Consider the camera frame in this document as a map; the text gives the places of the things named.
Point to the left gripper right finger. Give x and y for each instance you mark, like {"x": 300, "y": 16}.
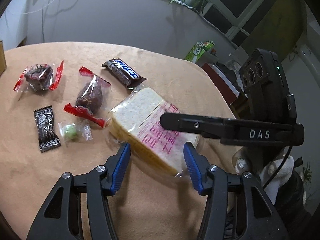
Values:
{"x": 197, "y": 167}

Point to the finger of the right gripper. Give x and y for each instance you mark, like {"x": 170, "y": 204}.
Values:
{"x": 206, "y": 126}

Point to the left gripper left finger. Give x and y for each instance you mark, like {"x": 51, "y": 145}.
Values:
{"x": 116, "y": 166}

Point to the packaged sliced bread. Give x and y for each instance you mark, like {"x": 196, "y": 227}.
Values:
{"x": 136, "y": 120}

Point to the green candy clear wrapper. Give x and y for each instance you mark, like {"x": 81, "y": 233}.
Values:
{"x": 75, "y": 132}

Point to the oval date snack red wrapper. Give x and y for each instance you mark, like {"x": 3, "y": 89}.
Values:
{"x": 91, "y": 101}

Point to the black candy wrapper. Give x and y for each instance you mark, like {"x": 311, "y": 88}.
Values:
{"x": 44, "y": 119}

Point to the round date snack red wrapper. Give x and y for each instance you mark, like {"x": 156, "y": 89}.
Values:
{"x": 39, "y": 77}

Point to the green carton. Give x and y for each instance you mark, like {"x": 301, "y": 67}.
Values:
{"x": 198, "y": 50}

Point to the beige table cloth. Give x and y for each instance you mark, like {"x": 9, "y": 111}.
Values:
{"x": 146, "y": 206}

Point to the cardboard box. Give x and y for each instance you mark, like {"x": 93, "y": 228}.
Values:
{"x": 3, "y": 64}

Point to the black camera box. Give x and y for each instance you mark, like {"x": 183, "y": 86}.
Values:
{"x": 266, "y": 87}

